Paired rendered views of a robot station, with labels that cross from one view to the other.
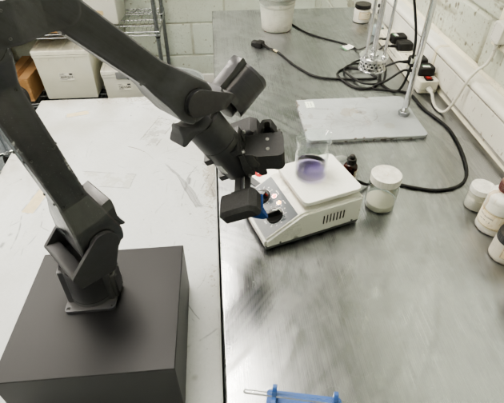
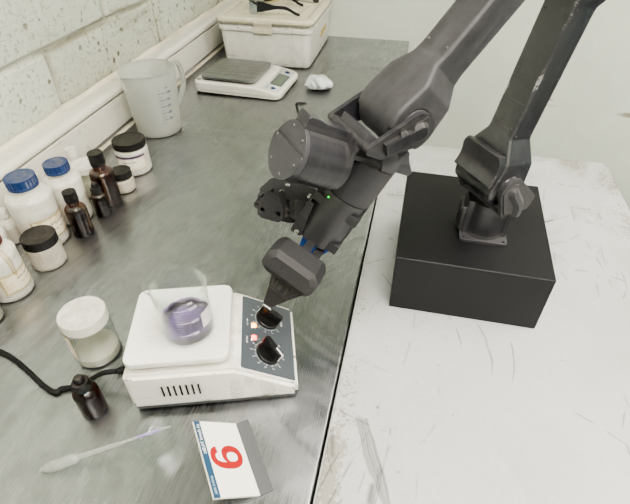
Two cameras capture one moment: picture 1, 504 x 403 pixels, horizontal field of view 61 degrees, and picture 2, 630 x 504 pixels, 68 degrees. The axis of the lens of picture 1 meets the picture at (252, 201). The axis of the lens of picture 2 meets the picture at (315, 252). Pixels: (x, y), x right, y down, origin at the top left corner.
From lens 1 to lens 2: 0.96 m
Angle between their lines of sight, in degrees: 96
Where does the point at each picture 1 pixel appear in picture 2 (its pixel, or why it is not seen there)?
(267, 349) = not seen: hidden behind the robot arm
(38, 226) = not seen: outside the picture
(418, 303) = (178, 244)
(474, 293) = (122, 241)
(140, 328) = (434, 195)
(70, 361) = not seen: hidden behind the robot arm
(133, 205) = (476, 452)
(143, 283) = (436, 227)
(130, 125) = not seen: outside the picture
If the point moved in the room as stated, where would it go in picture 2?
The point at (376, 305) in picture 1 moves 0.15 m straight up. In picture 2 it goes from (215, 250) to (202, 175)
